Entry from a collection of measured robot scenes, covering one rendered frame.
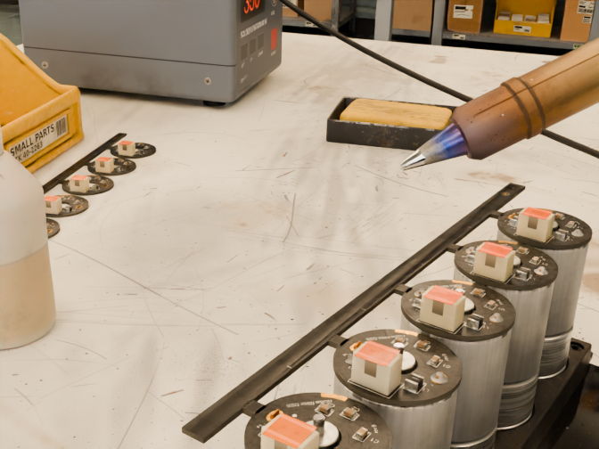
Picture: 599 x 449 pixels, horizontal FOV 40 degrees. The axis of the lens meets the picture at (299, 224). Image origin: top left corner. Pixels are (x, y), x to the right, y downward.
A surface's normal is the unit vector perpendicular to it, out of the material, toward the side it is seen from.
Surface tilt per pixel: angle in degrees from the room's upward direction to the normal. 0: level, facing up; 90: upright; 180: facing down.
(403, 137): 90
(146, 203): 0
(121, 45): 90
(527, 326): 90
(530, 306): 90
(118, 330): 0
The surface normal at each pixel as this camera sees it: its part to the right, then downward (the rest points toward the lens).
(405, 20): -0.28, 0.35
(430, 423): 0.47, 0.37
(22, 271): 0.83, 0.25
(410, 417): 0.14, 0.40
